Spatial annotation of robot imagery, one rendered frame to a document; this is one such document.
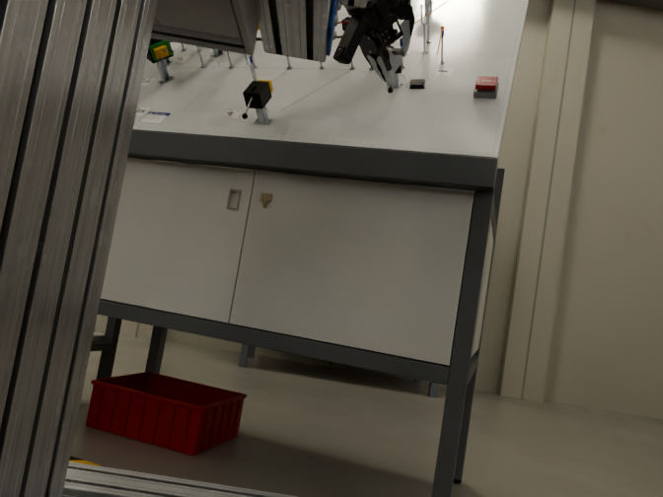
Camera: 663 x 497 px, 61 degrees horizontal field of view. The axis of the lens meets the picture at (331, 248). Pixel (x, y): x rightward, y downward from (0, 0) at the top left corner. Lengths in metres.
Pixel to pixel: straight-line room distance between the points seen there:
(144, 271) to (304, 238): 0.46
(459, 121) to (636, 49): 3.62
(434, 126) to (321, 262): 0.43
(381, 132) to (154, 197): 0.63
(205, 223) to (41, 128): 1.12
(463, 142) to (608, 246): 3.25
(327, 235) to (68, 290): 0.95
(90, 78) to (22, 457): 0.27
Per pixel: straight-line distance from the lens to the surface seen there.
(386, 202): 1.33
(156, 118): 1.66
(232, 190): 1.47
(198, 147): 1.50
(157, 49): 1.74
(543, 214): 4.23
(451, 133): 1.37
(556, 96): 4.46
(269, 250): 1.40
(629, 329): 4.58
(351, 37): 1.36
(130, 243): 1.61
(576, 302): 4.40
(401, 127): 1.40
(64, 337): 0.48
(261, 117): 1.49
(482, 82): 1.51
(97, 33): 0.46
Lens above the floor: 0.52
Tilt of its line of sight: 4 degrees up
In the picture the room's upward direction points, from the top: 9 degrees clockwise
